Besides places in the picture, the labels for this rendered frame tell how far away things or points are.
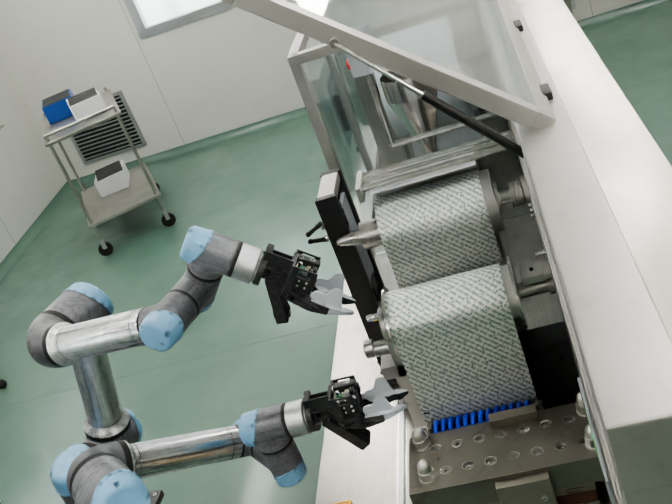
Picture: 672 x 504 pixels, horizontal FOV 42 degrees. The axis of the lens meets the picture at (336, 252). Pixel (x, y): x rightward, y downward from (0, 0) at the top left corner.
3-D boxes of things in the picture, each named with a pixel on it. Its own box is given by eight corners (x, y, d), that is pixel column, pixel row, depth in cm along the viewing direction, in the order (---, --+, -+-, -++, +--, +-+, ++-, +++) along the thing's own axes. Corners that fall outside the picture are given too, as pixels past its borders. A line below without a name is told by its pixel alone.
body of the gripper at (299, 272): (321, 277, 171) (262, 256, 169) (306, 311, 175) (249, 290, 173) (324, 257, 177) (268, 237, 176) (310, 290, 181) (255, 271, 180)
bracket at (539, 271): (520, 273, 174) (518, 264, 173) (549, 265, 172) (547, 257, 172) (523, 286, 169) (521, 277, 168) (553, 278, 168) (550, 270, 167)
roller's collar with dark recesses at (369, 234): (367, 241, 202) (358, 217, 199) (392, 234, 201) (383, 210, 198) (366, 254, 196) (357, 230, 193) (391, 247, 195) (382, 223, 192)
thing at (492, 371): (427, 424, 184) (400, 356, 175) (537, 400, 178) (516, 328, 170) (427, 426, 183) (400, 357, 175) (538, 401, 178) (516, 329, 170)
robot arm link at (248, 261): (228, 284, 173) (235, 263, 180) (250, 292, 173) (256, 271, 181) (239, 253, 169) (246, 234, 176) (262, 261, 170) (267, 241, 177)
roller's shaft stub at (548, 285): (520, 294, 176) (514, 276, 174) (554, 285, 174) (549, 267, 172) (522, 306, 172) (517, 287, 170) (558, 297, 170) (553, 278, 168)
